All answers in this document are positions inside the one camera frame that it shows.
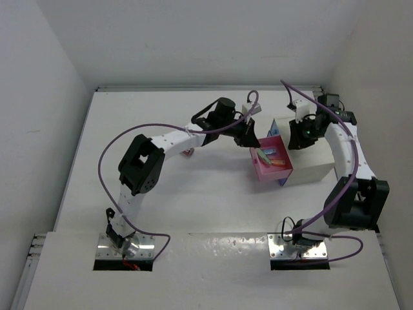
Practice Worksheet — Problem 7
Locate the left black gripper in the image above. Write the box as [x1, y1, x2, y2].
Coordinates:
[218, 114, 259, 147]

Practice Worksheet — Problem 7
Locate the green cap-shaped clip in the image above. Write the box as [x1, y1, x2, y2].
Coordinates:
[256, 149, 272, 166]

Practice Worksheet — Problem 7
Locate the blue cap-shaped clip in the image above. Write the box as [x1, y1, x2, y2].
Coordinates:
[263, 149, 277, 156]

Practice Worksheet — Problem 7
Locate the blue drawer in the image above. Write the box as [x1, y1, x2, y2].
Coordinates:
[267, 118, 280, 137]

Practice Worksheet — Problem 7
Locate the pink drawer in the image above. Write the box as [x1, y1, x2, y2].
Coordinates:
[250, 135, 293, 186]

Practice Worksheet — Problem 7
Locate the orange cap-shaped clip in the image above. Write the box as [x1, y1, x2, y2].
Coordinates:
[270, 160, 286, 167]

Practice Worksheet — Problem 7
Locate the purple bottom drawer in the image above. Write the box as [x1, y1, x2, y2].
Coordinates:
[279, 178, 288, 186]

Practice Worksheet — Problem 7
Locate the clear tube with pink cap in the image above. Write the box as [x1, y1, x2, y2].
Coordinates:
[183, 148, 194, 157]

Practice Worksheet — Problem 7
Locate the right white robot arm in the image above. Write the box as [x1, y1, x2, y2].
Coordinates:
[287, 94, 390, 247]

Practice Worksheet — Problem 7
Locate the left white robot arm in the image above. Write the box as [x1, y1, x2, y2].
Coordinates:
[106, 98, 260, 248]

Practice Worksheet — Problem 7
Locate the white drawer cabinet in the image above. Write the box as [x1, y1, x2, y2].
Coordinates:
[275, 118, 334, 186]

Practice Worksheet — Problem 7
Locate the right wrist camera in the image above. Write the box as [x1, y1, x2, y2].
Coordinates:
[287, 99, 312, 123]

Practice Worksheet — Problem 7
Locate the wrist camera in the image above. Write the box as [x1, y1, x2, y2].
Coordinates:
[287, 99, 312, 123]
[241, 102, 262, 116]

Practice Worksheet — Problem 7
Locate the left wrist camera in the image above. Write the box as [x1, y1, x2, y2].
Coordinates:
[241, 102, 262, 116]

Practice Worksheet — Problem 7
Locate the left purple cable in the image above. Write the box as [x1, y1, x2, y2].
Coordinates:
[97, 89, 261, 264]

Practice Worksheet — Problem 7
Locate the purple cable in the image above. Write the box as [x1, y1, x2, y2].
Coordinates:
[279, 79, 364, 263]
[97, 89, 261, 264]

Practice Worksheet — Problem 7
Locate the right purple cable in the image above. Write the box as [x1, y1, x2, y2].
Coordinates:
[279, 79, 364, 263]

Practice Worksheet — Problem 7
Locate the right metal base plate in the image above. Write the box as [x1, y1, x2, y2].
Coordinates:
[267, 233, 328, 261]

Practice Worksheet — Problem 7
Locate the metal base plate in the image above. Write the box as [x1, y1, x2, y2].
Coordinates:
[267, 233, 328, 261]
[95, 233, 154, 260]

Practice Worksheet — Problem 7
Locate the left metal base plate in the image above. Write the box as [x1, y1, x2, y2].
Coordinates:
[95, 233, 154, 260]

